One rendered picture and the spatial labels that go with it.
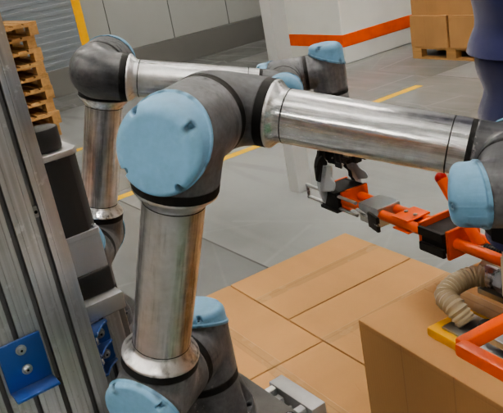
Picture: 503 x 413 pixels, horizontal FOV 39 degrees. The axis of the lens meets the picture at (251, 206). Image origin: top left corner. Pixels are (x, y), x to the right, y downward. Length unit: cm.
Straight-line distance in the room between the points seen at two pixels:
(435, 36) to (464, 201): 826
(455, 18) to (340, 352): 681
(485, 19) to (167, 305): 60
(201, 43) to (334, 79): 1074
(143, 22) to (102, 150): 1032
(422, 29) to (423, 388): 798
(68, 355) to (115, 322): 13
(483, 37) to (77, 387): 87
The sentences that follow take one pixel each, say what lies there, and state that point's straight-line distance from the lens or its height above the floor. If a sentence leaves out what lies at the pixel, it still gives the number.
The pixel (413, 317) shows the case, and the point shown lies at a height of 109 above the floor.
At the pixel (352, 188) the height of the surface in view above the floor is 124.
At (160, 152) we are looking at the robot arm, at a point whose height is 160.
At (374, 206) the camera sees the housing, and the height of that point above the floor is 123.
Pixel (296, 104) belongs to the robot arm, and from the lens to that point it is 95.
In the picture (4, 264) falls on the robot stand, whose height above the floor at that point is 141.
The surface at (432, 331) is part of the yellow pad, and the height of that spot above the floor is 110.
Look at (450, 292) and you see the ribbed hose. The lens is 135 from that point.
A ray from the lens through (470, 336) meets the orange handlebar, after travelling 111.
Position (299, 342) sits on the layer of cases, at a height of 54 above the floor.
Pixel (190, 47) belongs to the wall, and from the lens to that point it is 1218.
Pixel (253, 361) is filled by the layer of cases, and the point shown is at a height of 54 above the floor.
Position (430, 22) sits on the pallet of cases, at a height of 44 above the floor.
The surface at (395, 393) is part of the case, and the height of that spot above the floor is 96.
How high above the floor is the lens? 182
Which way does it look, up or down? 21 degrees down
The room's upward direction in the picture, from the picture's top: 10 degrees counter-clockwise
